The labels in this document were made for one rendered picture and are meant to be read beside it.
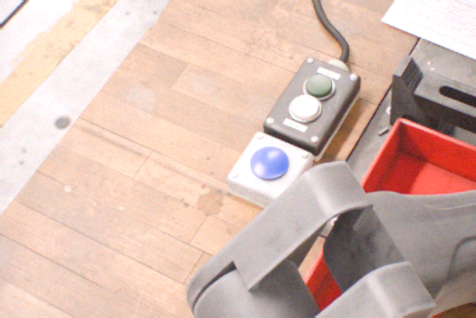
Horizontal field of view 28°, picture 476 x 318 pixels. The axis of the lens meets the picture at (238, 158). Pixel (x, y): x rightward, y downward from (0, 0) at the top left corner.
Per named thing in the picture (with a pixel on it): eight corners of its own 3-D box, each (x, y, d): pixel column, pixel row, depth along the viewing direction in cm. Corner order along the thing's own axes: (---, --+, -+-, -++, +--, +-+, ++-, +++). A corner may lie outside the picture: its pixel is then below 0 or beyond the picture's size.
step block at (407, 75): (389, 125, 103) (392, 73, 96) (400, 105, 104) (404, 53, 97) (443, 146, 101) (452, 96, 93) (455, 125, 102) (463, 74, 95)
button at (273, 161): (244, 178, 99) (243, 167, 97) (263, 150, 101) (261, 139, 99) (278, 192, 97) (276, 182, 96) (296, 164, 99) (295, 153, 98)
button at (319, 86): (301, 99, 104) (300, 88, 102) (313, 81, 105) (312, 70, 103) (324, 109, 103) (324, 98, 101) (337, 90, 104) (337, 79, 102)
